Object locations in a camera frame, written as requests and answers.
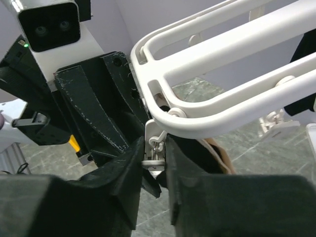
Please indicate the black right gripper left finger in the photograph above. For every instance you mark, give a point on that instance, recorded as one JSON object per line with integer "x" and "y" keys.
{"x": 102, "y": 203}

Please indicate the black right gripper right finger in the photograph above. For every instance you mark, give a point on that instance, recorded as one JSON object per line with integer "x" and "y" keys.
{"x": 207, "y": 204}

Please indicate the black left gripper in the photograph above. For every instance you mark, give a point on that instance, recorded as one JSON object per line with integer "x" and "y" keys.
{"x": 44, "y": 115}

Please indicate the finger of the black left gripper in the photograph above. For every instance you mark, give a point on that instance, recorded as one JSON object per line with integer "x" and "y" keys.
{"x": 127, "y": 96}

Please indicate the black underwear with beige waistband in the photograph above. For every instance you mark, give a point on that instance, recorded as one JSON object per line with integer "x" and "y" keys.
{"x": 217, "y": 158}

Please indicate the white clip hanger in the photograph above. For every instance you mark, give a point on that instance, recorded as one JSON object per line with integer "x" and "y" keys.
{"x": 230, "y": 70}

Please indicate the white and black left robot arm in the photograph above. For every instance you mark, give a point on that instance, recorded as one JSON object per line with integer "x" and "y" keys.
{"x": 131, "y": 128}

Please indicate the yellow plastic tray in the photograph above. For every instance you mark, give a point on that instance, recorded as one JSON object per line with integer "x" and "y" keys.
{"x": 74, "y": 144}

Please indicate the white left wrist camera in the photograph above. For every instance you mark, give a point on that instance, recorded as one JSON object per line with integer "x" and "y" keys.
{"x": 55, "y": 32}

